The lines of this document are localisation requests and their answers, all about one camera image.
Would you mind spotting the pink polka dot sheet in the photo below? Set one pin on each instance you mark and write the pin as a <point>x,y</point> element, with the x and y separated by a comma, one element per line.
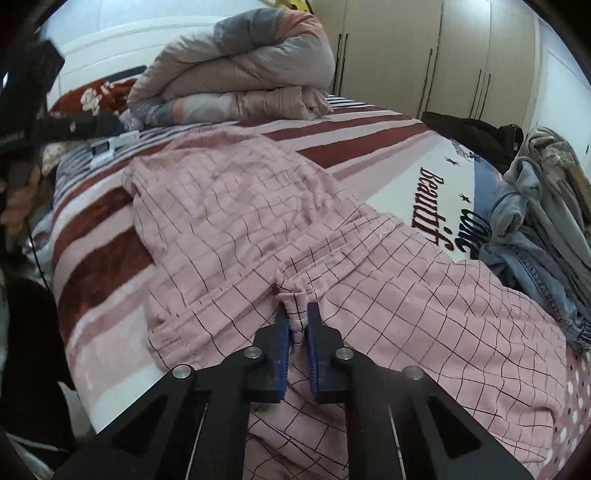
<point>570,415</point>

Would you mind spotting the person's left hand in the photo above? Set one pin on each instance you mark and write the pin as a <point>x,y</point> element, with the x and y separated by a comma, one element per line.
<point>21,201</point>

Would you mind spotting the red floral pillow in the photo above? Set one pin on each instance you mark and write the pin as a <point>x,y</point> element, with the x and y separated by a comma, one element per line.
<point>92,97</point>

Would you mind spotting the pile of denim clothes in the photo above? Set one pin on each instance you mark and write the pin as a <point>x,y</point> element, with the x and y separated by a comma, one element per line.
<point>540,207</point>

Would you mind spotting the light wooden wardrobe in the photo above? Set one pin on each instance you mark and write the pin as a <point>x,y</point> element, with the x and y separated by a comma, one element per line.
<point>406,50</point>

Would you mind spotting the white door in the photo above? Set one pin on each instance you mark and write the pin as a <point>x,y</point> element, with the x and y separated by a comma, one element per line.
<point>563,87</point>

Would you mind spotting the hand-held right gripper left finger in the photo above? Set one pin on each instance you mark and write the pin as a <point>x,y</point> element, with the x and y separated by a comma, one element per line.
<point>280,341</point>

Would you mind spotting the striped printed blanket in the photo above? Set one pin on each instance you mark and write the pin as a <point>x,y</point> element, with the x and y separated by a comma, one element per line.
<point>369,138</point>

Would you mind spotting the small white box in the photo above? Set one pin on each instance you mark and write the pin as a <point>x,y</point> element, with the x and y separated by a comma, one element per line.
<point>108,147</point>

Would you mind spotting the folded denim jeans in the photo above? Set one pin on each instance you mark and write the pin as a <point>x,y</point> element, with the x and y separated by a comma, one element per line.
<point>526,277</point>

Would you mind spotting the rolled pink grey duvet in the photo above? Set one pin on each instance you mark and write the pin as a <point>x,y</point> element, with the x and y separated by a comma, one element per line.
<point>240,69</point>

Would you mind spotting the person's dark clothing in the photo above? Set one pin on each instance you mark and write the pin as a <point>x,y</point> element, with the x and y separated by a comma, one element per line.
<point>32,369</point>

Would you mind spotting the folded beige garment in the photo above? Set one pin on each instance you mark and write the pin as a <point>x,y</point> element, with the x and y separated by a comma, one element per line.
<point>561,157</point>

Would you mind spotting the pink checked shirt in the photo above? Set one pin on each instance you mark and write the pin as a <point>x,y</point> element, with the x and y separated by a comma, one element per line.
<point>258,221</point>

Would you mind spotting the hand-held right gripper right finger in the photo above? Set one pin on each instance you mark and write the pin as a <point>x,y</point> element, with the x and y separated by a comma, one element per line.
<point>314,344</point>

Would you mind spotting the white bed headboard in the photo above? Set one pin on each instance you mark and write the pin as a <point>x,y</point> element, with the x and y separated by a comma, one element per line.
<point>106,50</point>

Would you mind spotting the yellow ukulele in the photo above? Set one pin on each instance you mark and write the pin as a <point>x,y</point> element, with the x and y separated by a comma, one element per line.
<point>295,3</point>

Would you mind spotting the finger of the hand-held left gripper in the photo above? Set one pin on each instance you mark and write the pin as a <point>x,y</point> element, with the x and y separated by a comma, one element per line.
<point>78,127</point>

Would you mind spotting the black garment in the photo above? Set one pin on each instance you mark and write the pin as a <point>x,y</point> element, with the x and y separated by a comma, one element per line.
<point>480,134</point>

